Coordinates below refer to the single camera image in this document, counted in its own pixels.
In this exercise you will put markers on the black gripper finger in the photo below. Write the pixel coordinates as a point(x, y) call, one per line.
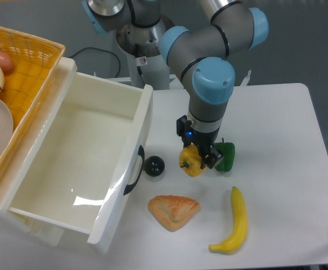
point(211, 159)

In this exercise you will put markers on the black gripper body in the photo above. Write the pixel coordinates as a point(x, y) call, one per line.
point(204, 141)

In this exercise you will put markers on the yellow bell pepper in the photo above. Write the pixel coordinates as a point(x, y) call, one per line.
point(190, 161)

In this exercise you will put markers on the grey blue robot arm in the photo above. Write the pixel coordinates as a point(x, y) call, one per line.
point(155, 48)

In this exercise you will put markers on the green bell pepper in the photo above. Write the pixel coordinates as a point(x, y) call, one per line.
point(227, 149)

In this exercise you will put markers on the open upper white drawer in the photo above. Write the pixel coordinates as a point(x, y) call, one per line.
point(77, 178)

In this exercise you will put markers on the black ball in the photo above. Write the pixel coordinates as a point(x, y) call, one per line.
point(154, 166)

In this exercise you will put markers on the brown pastry turnover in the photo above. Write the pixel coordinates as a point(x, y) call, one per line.
point(173, 212)

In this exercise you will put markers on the yellow banana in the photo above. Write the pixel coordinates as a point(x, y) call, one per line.
point(240, 226)

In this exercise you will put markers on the yellow woven basket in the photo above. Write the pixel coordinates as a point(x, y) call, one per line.
point(35, 60)

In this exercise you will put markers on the black drawer handle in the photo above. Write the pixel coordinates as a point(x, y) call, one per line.
point(137, 171)

